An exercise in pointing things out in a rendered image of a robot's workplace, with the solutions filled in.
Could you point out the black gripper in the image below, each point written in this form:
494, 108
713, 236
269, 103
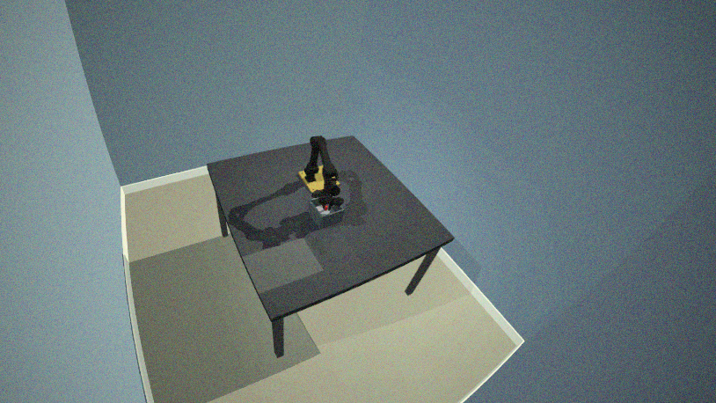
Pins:
334, 201

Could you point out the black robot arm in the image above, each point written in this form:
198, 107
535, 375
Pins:
318, 144

